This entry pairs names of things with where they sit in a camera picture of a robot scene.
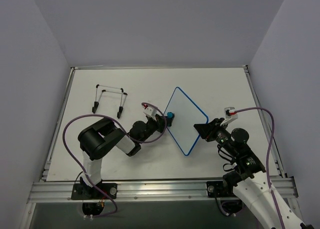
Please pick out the blue bone shaped eraser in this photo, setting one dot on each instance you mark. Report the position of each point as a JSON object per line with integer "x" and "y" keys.
{"x": 170, "y": 115}

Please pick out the aluminium front rail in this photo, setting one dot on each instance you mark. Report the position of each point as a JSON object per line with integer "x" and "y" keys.
{"x": 127, "y": 191}

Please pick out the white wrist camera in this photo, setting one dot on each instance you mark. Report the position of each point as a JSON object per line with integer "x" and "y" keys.
{"x": 230, "y": 116}
{"x": 149, "y": 111}

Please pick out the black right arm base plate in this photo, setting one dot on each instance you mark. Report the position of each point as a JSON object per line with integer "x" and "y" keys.
{"x": 219, "y": 189}

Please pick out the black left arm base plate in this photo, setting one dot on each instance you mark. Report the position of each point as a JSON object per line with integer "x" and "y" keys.
{"x": 81, "y": 191}

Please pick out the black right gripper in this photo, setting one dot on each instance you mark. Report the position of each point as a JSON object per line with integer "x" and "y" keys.
{"x": 210, "y": 129}

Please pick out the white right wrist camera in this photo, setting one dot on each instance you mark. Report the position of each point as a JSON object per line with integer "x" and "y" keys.
{"x": 230, "y": 116}

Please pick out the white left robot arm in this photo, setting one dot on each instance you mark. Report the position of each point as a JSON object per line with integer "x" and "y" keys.
{"x": 97, "y": 140}

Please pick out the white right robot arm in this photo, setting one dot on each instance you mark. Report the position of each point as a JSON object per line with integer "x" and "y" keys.
{"x": 248, "y": 180}

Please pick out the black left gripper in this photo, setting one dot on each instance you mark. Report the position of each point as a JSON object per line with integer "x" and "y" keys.
{"x": 162, "y": 121}

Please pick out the blue framed small whiteboard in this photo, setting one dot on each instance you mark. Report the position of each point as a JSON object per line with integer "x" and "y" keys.
{"x": 187, "y": 113}

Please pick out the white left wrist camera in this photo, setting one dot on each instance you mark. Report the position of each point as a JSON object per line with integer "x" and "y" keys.
{"x": 149, "y": 111}

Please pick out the wire whiteboard stand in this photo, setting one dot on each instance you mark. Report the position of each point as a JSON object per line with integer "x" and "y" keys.
{"x": 110, "y": 96}

